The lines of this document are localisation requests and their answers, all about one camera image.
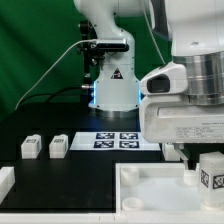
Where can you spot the white square tabletop tray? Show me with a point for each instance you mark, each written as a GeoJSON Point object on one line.
{"type": "Point", "coordinates": [161, 193]}

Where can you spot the left white obstacle bar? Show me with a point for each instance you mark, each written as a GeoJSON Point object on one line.
{"type": "Point", "coordinates": [7, 180]}

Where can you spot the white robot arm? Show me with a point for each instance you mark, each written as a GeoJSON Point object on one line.
{"type": "Point", "coordinates": [165, 60]}

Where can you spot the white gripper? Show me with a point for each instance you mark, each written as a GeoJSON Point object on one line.
{"type": "Point", "coordinates": [171, 119]}

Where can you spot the white sheet with markers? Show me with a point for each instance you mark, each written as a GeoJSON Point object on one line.
{"type": "Point", "coordinates": [131, 141]}

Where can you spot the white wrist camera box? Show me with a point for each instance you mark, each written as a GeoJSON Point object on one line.
{"type": "Point", "coordinates": [168, 79]}

